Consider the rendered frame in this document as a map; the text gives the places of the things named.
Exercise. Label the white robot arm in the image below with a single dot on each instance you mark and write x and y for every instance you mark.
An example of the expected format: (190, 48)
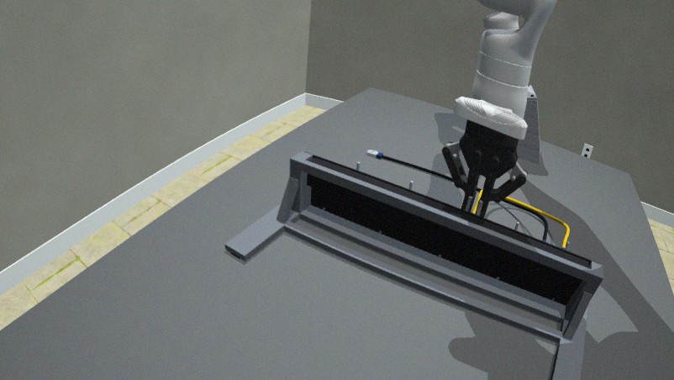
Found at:
(499, 92)

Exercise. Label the white and blue cable plug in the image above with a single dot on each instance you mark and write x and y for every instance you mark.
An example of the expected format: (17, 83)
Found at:
(373, 153)

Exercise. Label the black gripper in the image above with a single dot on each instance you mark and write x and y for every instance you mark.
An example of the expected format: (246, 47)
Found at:
(482, 149)

